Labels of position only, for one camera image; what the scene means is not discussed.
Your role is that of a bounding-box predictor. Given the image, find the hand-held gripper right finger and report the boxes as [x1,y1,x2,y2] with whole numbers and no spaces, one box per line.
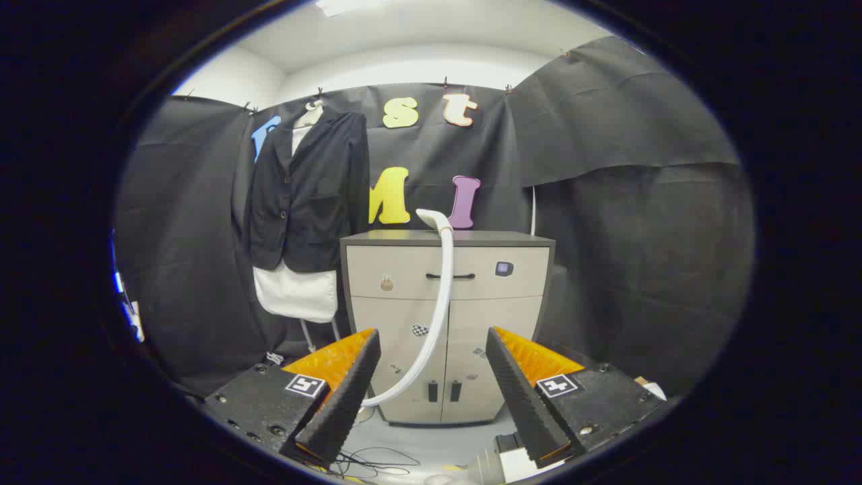
[485,326,667,470]

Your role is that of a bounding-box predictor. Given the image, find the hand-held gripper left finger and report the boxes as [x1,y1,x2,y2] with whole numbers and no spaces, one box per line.
[202,328,382,465]

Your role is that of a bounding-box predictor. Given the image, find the white garment steamer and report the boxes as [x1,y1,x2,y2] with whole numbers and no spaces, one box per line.
[362,208,456,408]

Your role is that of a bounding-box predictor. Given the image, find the black jacket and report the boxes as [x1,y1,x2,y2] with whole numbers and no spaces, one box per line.
[242,111,371,273]

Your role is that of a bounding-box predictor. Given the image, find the white grey device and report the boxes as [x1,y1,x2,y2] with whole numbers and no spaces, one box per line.
[465,434,563,485]

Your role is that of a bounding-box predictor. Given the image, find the white mannequin torso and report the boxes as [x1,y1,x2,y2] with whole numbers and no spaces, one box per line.
[253,100,341,354]

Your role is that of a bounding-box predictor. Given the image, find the beige grey cabinet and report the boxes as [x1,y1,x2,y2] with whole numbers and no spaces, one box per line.
[340,229,556,426]

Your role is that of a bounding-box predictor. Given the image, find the black backdrop cloth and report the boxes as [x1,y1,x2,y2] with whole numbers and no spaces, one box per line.
[114,37,755,398]

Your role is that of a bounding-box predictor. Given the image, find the white blue object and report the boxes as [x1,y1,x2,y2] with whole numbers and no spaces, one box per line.
[110,232,146,343]

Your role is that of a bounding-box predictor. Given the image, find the ceiling light panel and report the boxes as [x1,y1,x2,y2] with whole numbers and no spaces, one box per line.
[317,0,389,18]

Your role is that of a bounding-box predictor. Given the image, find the black floor cables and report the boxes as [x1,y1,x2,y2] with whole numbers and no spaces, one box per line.
[296,445,422,482]

